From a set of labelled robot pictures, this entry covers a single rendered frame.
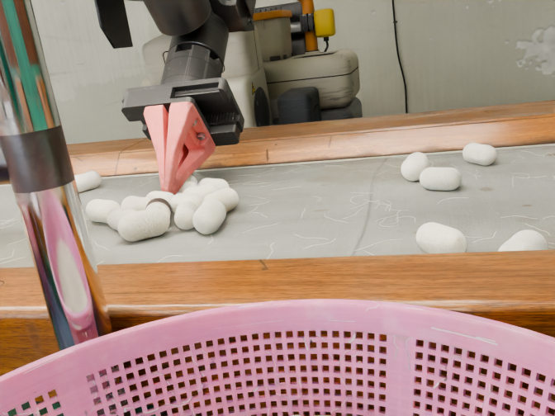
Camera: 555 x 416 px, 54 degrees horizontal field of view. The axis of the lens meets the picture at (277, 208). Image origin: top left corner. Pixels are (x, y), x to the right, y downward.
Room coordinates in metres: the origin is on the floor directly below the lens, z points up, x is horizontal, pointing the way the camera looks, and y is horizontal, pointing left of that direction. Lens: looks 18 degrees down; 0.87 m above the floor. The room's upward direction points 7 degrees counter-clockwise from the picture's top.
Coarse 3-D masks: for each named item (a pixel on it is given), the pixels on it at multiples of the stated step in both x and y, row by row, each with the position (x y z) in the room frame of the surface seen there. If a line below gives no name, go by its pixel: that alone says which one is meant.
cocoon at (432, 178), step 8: (432, 168) 0.41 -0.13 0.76; (440, 168) 0.41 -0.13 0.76; (448, 168) 0.40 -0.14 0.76; (424, 176) 0.41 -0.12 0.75; (432, 176) 0.40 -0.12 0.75; (440, 176) 0.40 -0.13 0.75; (448, 176) 0.40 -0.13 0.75; (456, 176) 0.40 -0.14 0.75; (424, 184) 0.41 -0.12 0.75; (432, 184) 0.40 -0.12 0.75; (440, 184) 0.40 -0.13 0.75; (448, 184) 0.40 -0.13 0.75; (456, 184) 0.40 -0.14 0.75
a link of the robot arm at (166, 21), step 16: (144, 0) 0.53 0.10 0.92; (160, 0) 0.52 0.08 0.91; (176, 0) 0.52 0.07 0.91; (192, 0) 0.53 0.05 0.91; (208, 0) 0.56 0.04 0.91; (224, 0) 0.60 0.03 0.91; (240, 0) 0.61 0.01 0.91; (160, 16) 0.53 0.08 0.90; (176, 16) 0.53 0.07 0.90; (192, 16) 0.53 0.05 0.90; (208, 16) 0.55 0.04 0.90; (224, 16) 0.60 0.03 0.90; (240, 16) 0.60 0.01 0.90; (176, 32) 0.54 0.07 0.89
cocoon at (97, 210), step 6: (90, 204) 0.44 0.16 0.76; (96, 204) 0.44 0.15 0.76; (102, 204) 0.43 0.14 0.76; (108, 204) 0.43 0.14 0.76; (114, 204) 0.43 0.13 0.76; (90, 210) 0.44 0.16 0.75; (96, 210) 0.43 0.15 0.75; (102, 210) 0.43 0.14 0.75; (108, 210) 0.43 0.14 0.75; (90, 216) 0.44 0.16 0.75; (96, 216) 0.43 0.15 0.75; (102, 216) 0.43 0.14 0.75; (102, 222) 0.43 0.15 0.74
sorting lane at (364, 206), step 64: (0, 192) 0.61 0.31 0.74; (128, 192) 0.53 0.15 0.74; (256, 192) 0.47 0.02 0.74; (320, 192) 0.44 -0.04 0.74; (384, 192) 0.42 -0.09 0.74; (448, 192) 0.40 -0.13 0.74; (512, 192) 0.38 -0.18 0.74; (0, 256) 0.39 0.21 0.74; (128, 256) 0.35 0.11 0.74; (192, 256) 0.34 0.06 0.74; (256, 256) 0.32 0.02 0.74; (320, 256) 0.31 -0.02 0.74
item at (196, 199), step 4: (176, 196) 0.43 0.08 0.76; (180, 196) 0.43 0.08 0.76; (184, 196) 0.42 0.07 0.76; (188, 196) 0.42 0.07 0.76; (192, 196) 0.42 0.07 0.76; (196, 196) 0.42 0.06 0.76; (200, 196) 0.42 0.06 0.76; (172, 200) 0.43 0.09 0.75; (176, 200) 0.43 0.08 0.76; (180, 200) 0.42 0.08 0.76; (184, 200) 0.42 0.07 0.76; (188, 200) 0.42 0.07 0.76; (192, 200) 0.42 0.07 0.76; (196, 200) 0.42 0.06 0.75; (200, 200) 0.42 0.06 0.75; (172, 204) 0.43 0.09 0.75; (176, 204) 0.42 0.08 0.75; (196, 204) 0.42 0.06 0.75; (200, 204) 0.42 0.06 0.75; (172, 208) 0.43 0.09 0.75; (176, 208) 0.42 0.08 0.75
